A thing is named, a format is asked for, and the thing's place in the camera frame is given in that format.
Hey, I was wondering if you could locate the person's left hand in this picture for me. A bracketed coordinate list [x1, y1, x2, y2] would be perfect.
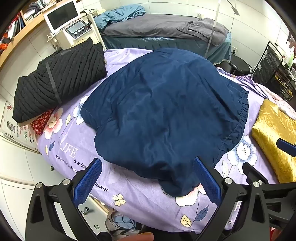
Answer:
[120, 232, 155, 241]

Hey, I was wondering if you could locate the massage bed with teal skirt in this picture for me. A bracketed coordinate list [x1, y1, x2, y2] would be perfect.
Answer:
[98, 13, 232, 65]

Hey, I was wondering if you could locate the teal quilt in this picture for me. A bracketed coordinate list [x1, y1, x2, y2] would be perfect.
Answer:
[95, 4, 147, 30]

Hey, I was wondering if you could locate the black quilted jacket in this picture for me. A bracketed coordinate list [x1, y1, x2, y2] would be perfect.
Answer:
[12, 38, 109, 123]

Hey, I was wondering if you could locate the white drawer with knob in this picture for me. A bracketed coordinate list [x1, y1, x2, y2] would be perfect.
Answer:
[77, 195, 111, 235]

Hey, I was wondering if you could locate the white machine with screen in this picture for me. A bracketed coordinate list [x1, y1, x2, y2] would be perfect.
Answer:
[43, 0, 103, 50]

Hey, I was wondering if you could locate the white floor lamp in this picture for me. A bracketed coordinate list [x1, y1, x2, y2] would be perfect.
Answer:
[205, 0, 241, 58]

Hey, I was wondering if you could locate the navy blue jacket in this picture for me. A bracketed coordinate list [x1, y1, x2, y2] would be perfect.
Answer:
[80, 47, 250, 198]

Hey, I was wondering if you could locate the purple floral bedsheet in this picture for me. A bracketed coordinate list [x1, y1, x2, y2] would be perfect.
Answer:
[36, 48, 296, 234]

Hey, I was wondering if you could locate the wooden wall shelf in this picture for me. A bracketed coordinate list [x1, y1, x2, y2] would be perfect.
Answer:
[0, 9, 53, 70]

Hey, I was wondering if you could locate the gold shiny cloth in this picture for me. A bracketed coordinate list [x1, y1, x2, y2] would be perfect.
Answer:
[251, 99, 296, 183]

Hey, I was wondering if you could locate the black round stool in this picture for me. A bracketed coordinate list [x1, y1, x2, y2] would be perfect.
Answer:
[228, 55, 253, 76]

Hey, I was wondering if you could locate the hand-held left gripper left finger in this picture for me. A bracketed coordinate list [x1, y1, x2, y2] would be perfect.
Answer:
[25, 158, 103, 241]

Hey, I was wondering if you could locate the printed wall poster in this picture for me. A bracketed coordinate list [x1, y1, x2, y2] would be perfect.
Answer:
[0, 101, 40, 153]

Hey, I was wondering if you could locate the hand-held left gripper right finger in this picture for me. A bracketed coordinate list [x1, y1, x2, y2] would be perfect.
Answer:
[193, 157, 271, 241]

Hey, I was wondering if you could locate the red floral cloth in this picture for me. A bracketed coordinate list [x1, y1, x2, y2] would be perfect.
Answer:
[30, 108, 55, 136]

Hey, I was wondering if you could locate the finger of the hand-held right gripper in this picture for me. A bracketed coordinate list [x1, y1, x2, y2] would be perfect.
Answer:
[242, 162, 270, 184]
[276, 138, 296, 158]

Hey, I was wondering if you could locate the black drawer cart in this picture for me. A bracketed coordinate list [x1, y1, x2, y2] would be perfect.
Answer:
[253, 41, 296, 102]

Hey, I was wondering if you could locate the grey blanket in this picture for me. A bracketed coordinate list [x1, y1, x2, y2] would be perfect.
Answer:
[102, 13, 229, 45]

